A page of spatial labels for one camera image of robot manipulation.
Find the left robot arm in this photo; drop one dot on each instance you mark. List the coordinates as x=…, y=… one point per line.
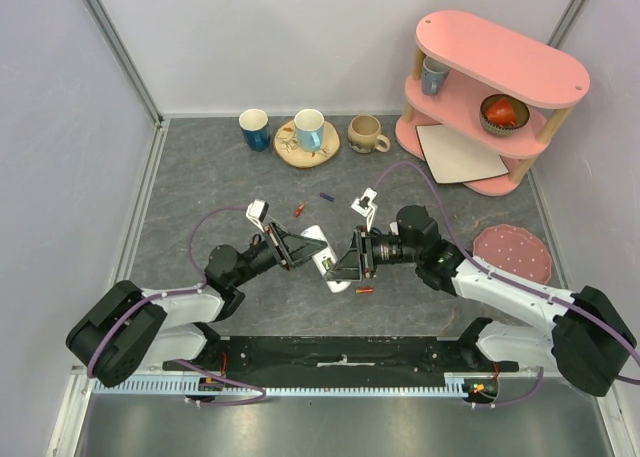
x=131, y=327

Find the white square plate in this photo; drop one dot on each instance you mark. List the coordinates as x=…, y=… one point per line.
x=454, y=158

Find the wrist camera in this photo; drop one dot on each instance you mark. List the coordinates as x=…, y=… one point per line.
x=366, y=207
x=256, y=213

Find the dark blue mug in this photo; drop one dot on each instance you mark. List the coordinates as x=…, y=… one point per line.
x=254, y=126

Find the light blue mug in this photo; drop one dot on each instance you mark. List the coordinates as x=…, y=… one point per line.
x=309, y=129

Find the grey mug on shelf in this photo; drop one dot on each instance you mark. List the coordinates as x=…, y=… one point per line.
x=434, y=74

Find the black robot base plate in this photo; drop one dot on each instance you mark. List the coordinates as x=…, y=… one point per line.
x=344, y=362

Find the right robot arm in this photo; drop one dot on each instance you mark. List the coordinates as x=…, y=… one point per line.
x=578, y=334

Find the beige ceramic mug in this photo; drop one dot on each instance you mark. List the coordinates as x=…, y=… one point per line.
x=365, y=135

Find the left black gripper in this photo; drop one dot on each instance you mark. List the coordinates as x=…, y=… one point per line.
x=290, y=249

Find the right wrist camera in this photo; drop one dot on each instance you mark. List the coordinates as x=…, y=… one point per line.
x=366, y=207

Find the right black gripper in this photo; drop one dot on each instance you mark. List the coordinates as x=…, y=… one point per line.
x=363, y=252

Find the red cup in bowl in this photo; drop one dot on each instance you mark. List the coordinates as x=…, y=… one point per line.
x=501, y=113

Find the pink dotted plate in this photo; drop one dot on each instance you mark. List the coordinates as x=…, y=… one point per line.
x=515, y=250

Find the pink three-tier shelf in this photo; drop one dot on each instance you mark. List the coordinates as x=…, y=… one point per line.
x=495, y=87

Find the patterned dark bowl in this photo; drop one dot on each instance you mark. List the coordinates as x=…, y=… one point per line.
x=522, y=116

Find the beige floral saucer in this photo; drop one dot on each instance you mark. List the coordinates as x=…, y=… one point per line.
x=288, y=149

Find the purple battery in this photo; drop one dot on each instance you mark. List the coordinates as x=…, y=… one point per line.
x=327, y=197

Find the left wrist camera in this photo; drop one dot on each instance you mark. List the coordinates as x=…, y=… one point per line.
x=256, y=213

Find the white cable duct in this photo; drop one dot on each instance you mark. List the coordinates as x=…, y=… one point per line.
x=200, y=386

